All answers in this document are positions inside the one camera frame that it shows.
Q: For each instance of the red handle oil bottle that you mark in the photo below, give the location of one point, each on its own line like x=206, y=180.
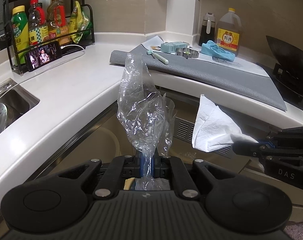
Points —
x=57, y=23

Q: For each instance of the yellow green snack bag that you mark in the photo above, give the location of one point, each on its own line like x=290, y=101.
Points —
x=79, y=25

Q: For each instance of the white paper napkin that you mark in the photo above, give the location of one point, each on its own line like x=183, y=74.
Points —
x=214, y=129

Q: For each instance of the green yellow squeeze bottle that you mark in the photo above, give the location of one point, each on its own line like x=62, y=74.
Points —
x=19, y=23

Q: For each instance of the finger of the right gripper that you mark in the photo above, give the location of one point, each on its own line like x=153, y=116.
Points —
x=252, y=149

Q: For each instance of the smartphone with lit screen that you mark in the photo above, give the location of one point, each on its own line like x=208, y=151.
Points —
x=42, y=55

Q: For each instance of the black gas stove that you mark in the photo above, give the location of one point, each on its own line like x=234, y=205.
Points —
x=288, y=91

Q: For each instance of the cooking wine jug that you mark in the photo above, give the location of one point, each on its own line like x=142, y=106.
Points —
x=229, y=32

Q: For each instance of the dark soy sauce dispenser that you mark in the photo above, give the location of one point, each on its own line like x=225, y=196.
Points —
x=208, y=28

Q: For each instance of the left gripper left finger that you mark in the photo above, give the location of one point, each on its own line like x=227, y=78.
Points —
x=112, y=176

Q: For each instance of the black wire spice rack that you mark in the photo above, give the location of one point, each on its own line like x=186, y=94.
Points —
x=16, y=58

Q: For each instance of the metal cookie cutter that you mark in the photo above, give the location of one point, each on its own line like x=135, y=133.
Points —
x=187, y=53

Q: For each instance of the black wok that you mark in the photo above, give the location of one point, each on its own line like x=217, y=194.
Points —
x=288, y=56

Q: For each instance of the teal small box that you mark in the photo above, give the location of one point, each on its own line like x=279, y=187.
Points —
x=171, y=47

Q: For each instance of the clear plastic bag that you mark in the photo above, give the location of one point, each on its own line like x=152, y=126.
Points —
x=148, y=119

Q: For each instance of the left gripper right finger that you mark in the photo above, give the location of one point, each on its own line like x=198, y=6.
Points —
x=174, y=170

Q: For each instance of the crumpled blue pink paper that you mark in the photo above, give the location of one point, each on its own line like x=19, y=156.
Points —
x=212, y=49

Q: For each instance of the red cap sauce bottle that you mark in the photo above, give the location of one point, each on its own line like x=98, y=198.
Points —
x=37, y=25

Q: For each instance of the grey counter mat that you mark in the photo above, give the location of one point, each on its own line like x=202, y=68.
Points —
x=259, y=88

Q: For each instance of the stainless steel sink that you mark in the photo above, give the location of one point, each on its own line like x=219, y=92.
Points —
x=15, y=101

